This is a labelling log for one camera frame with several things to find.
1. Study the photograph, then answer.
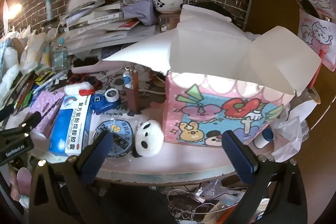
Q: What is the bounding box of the white plush dog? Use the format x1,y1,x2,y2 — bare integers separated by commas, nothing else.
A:
0,38,21,98

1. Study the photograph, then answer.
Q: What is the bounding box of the pink cartoon storage box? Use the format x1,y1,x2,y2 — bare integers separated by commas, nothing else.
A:
101,5,322,147

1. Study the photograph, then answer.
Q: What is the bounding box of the pink hairbrush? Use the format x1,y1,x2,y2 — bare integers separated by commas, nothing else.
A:
71,55,132,74

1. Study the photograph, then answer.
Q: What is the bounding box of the white bottle with blue cap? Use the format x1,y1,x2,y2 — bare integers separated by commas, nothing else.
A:
253,128,274,149

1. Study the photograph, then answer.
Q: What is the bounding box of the blue contact lens case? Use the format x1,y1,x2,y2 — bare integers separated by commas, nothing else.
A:
88,88,122,113

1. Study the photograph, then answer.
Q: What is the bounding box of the panda print bowl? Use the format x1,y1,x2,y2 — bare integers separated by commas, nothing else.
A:
152,0,188,14

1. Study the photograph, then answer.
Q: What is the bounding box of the purple cloth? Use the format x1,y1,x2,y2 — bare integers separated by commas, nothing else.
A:
122,0,159,26

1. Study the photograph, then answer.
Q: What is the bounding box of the panda plush toy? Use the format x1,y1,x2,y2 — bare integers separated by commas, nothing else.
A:
131,120,165,158

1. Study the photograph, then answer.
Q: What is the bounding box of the pile of paper bags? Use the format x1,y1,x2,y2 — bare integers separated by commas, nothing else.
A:
20,30,50,75

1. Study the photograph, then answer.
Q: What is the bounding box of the clear plastic bag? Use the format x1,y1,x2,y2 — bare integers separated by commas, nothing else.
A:
272,101,306,163

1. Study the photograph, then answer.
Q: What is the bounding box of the brown box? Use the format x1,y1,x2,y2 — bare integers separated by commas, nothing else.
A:
157,13,184,30

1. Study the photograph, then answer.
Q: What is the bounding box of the lit lamp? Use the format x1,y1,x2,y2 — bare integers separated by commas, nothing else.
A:
5,1,23,14

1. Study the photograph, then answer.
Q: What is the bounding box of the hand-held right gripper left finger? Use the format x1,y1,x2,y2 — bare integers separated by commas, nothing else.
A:
28,130,114,224

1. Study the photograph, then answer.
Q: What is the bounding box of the white pen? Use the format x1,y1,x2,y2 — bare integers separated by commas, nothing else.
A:
34,72,66,93

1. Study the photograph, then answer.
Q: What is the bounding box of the black comb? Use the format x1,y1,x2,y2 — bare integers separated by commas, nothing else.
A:
295,0,321,18

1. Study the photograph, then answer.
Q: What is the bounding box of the pink cartoon wall organiser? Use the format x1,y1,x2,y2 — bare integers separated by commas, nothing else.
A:
297,0,336,71

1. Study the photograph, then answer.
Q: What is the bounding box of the pink slipper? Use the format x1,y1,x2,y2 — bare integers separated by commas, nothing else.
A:
8,164,32,201

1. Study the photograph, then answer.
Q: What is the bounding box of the tangle of cables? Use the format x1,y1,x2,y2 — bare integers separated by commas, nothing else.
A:
157,182,250,224

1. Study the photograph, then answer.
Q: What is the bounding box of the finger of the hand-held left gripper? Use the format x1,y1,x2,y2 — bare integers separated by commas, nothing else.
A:
0,112,42,136
0,105,14,122

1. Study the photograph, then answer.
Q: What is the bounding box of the round blue smiley tin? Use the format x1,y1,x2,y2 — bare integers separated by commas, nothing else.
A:
94,119,137,159

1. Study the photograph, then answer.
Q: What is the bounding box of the clear plastic water bottle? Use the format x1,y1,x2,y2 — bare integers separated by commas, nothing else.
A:
51,38,69,69

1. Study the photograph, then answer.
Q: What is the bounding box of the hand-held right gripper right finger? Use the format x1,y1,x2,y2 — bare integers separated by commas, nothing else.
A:
221,130,307,224

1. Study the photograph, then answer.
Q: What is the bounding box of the red white plush item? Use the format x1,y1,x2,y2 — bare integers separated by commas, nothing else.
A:
68,73,103,89

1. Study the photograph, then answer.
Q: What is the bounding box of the white and red plush ornament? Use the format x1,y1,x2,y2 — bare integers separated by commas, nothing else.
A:
64,81,94,97

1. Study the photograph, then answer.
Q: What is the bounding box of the purple tissue pack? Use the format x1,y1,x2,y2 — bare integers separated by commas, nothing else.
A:
29,91,66,138

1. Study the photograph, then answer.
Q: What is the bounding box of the stack of books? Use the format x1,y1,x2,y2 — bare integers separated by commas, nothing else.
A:
59,0,158,51

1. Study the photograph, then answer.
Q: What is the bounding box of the blue and white medicine box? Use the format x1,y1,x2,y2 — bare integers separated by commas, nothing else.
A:
49,95,92,157

